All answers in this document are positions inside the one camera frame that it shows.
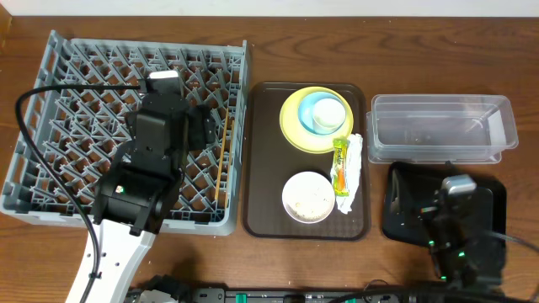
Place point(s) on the yellow plate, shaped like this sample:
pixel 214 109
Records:
pixel 299 135

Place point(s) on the light blue bowl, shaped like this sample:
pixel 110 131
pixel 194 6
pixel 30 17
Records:
pixel 306 108

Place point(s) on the black plastic tray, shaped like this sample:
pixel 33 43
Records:
pixel 400 216

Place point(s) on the yellow green snack wrapper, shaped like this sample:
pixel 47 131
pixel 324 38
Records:
pixel 339 167

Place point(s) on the white bowl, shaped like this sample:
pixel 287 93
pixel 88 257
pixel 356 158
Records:
pixel 308 197

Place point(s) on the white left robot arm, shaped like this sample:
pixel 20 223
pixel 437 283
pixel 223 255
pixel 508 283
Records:
pixel 135 195

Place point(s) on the clear plastic bin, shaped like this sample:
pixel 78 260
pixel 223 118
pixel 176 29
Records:
pixel 439 128

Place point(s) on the white cup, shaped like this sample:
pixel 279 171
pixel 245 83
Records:
pixel 328 115

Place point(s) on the white napkin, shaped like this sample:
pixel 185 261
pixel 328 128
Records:
pixel 353 165

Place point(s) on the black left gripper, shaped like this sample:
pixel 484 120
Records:
pixel 167 106

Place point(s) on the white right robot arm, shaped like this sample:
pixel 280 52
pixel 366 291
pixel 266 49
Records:
pixel 464 255

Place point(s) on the brown plastic serving tray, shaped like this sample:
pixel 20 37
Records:
pixel 270 160

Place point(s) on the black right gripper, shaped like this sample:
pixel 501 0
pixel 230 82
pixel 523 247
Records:
pixel 429 209

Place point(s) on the grey plastic dishwasher rack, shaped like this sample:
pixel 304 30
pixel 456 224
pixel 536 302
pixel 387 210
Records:
pixel 86 88

